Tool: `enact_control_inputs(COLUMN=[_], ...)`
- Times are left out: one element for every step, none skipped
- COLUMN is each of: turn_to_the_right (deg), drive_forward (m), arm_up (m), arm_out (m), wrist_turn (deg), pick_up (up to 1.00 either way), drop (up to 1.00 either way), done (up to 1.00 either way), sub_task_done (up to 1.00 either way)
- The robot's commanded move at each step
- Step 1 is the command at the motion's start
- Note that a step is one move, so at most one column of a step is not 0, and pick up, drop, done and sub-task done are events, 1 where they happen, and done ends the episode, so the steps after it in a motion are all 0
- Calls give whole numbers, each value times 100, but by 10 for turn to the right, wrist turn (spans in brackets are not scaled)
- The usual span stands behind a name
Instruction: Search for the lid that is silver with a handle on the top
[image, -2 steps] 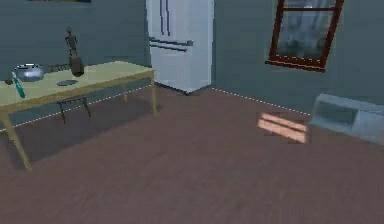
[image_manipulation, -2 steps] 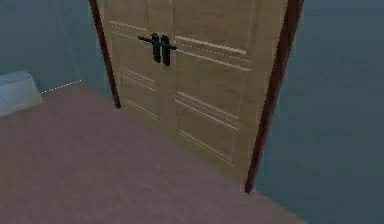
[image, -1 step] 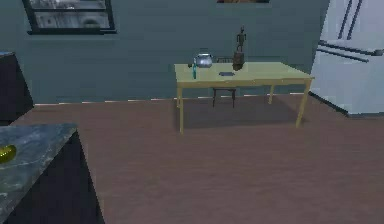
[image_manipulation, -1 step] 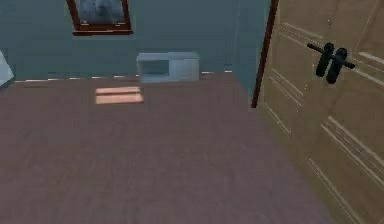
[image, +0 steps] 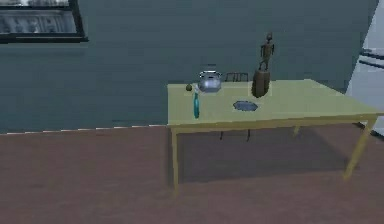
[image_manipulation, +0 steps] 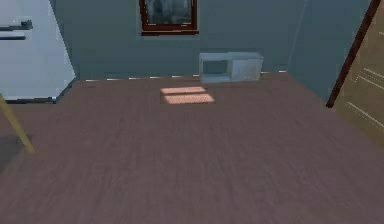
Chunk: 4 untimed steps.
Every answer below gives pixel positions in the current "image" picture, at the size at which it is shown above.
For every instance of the teal bottle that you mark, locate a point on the teal bottle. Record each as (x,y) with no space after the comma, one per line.
(196,106)

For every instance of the small olive round fruit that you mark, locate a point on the small olive round fruit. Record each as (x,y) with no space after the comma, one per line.
(188,87)

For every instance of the silver kettle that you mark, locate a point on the silver kettle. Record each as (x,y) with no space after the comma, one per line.
(210,81)

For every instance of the brown wooden figure statue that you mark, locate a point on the brown wooden figure statue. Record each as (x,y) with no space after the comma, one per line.
(262,78)

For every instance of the yellow wooden table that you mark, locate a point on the yellow wooden table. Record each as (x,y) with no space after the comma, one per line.
(293,103)

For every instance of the black framed window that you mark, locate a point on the black framed window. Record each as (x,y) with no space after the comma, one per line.
(38,20)

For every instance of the white fridge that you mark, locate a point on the white fridge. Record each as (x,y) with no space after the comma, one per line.
(368,73)

